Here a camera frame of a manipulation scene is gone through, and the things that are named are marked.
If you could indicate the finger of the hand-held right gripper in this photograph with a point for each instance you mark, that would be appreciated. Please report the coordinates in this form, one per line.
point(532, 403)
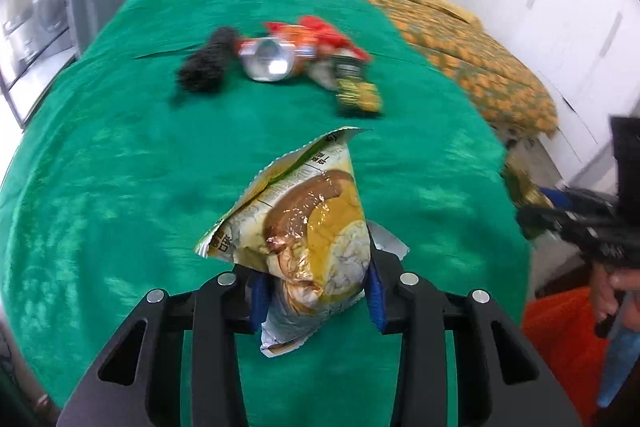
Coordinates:
point(555, 195)
point(547, 221)

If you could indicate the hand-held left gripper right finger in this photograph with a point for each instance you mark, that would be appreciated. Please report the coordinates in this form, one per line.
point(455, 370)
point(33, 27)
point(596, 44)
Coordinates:
point(376, 302)

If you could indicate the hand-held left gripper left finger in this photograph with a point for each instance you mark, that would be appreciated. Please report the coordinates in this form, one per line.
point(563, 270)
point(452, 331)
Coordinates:
point(257, 302)

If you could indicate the yellow snack bag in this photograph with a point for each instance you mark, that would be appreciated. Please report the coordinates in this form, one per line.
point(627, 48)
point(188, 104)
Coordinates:
point(310, 217)

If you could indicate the red wrapper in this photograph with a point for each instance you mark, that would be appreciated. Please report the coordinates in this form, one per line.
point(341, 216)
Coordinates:
point(280, 29)

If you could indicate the red plastic bag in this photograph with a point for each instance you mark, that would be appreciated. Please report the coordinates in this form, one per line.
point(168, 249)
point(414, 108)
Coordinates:
point(325, 32)

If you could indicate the person's right forearm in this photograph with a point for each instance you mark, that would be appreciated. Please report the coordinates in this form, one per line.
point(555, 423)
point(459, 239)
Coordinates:
point(617, 357)

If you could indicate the person's right hand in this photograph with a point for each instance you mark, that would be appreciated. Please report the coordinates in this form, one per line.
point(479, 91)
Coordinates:
point(607, 289)

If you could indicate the orange cloth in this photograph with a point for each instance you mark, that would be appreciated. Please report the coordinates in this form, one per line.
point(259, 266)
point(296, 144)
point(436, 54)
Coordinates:
point(560, 347)

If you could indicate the white wardrobe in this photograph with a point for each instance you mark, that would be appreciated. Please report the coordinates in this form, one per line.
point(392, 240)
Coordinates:
point(550, 7)

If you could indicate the green floral tablecloth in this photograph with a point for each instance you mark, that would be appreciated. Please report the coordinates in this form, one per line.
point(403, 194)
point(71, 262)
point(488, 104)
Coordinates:
point(125, 157)

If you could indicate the dark green wrapper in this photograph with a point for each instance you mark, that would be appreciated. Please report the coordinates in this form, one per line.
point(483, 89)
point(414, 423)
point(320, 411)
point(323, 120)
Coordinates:
point(355, 94)

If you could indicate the glass sliding door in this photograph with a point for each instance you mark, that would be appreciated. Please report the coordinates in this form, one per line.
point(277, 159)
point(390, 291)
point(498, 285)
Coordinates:
point(30, 57)

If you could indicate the washing machine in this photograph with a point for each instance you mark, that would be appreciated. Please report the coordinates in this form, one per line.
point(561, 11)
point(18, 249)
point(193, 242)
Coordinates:
point(50, 12)

